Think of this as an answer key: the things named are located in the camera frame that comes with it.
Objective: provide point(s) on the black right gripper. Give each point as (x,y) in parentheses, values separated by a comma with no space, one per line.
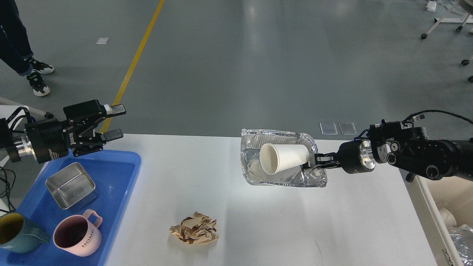
(353,157)

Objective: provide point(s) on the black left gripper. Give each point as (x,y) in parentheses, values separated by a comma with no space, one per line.
(50,139)

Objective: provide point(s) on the white paper cup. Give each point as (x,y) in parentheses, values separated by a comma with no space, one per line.
(275,158)

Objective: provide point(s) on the square stainless steel tin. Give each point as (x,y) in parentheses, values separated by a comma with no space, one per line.
(72,188)

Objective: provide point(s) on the aluminium foil tray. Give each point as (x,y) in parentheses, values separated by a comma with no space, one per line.
(252,141)

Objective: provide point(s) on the pink ribbed mug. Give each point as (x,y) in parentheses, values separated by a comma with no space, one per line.
(79,234)

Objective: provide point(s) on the brown paper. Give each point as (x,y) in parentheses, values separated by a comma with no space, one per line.
(197,229)

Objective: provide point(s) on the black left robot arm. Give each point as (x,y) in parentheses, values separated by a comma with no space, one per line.
(50,139)

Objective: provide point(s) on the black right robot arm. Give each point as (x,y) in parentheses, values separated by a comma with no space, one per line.
(401,145)

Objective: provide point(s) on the clear floor plate left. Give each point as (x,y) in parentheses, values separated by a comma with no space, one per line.
(328,128)

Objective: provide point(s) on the clear floor plate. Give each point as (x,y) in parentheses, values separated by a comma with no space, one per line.
(347,128)
(328,128)

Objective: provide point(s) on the clear floor plate right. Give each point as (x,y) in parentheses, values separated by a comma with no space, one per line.
(347,128)

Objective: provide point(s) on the blue plastic tray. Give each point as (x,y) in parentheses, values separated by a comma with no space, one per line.
(114,173)

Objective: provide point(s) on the white paper scrap on floor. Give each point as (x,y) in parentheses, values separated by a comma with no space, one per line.
(102,40)

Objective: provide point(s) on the white side table left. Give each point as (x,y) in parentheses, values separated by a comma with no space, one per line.
(7,107)

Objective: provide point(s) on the white plastic bin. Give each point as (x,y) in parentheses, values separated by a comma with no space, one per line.
(452,193)

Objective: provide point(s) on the person in dark jeans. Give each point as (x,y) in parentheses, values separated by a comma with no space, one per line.
(16,52)

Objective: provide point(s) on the white cup in bin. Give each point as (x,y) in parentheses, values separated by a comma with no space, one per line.
(447,217)

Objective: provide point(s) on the teal ceramic mug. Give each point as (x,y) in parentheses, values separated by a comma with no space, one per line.
(20,234)

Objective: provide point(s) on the black chair caster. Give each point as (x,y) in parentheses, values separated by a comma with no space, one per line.
(466,62)

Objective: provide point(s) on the white wheeled cart frame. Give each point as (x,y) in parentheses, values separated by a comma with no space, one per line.
(465,5)

